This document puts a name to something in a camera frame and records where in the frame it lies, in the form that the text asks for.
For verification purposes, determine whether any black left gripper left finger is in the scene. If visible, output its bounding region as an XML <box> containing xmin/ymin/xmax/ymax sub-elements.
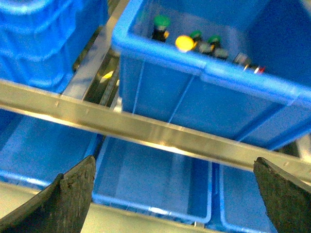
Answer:
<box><xmin>0</xmin><ymin>155</ymin><xmax>96</xmax><ymax>233</ymax></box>

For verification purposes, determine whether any blue lower right bin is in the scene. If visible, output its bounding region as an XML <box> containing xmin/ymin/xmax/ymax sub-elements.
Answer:
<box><xmin>213</xmin><ymin>163</ymin><xmax>277</xmax><ymax>233</ymax></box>

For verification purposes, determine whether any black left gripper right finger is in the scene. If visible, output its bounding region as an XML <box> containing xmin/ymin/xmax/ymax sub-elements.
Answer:
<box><xmin>253</xmin><ymin>157</ymin><xmax>311</xmax><ymax>233</ymax></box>

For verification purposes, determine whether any blue lower left bin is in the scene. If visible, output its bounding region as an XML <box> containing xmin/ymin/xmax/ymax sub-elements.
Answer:
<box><xmin>0</xmin><ymin>110</ymin><xmax>103</xmax><ymax>189</ymax></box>

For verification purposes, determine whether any steel shelf front rail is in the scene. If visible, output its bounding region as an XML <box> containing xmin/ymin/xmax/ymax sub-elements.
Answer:
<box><xmin>0</xmin><ymin>81</ymin><xmax>311</xmax><ymax>183</ymax></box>

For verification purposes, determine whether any blue lower middle bin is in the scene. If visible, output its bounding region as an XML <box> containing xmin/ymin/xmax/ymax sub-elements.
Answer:
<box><xmin>92</xmin><ymin>137</ymin><xmax>212</xmax><ymax>224</ymax></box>

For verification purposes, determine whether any blue upper bin with buttons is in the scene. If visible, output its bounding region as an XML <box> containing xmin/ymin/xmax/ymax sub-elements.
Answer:
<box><xmin>112</xmin><ymin>0</ymin><xmax>311</xmax><ymax>150</ymax></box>

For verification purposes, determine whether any blue ribbed crate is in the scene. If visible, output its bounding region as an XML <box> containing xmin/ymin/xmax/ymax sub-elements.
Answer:
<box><xmin>0</xmin><ymin>0</ymin><xmax>109</xmax><ymax>93</ymax></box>

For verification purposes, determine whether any yellow push button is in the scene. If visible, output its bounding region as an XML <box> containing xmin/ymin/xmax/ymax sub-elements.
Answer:
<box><xmin>175</xmin><ymin>35</ymin><xmax>194</xmax><ymax>52</ymax></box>

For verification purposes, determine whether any green push button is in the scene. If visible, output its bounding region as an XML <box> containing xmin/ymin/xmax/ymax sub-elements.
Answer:
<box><xmin>207</xmin><ymin>35</ymin><xmax>228</xmax><ymax>60</ymax></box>
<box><xmin>190</xmin><ymin>30</ymin><xmax>210</xmax><ymax>54</ymax></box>
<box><xmin>152</xmin><ymin>15</ymin><xmax>171</xmax><ymax>42</ymax></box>

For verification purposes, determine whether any red push button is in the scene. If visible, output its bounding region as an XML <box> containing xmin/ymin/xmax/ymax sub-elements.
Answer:
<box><xmin>233</xmin><ymin>53</ymin><xmax>265</xmax><ymax>74</ymax></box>

